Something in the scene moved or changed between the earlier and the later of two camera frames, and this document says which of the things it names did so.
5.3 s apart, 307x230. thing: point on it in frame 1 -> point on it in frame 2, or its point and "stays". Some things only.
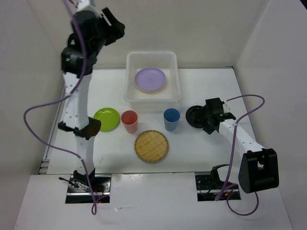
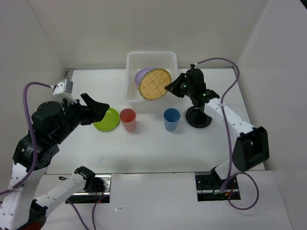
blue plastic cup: [171, 118] stays
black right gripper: [208, 129] -> [173, 86]
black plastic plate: [194, 116] stays
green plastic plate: [109, 117] stays
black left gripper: [117, 29] -> [98, 109]
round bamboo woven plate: [151, 146] -> [152, 84]
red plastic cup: [130, 119] stays
